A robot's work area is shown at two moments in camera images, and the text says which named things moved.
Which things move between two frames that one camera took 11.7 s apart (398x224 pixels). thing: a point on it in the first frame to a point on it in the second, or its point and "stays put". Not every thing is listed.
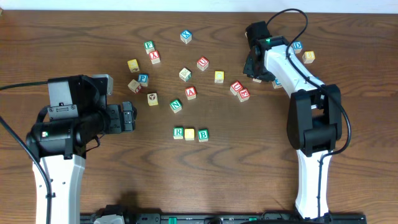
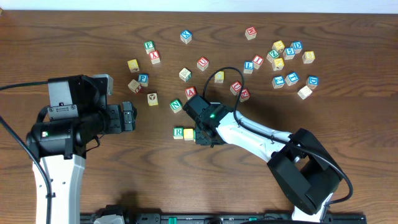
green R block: x=178 y=132 stays put
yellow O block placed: x=189 y=134 stays put
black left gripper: x=127 y=116 stays put
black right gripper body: x=252 y=66 to x=202 y=137
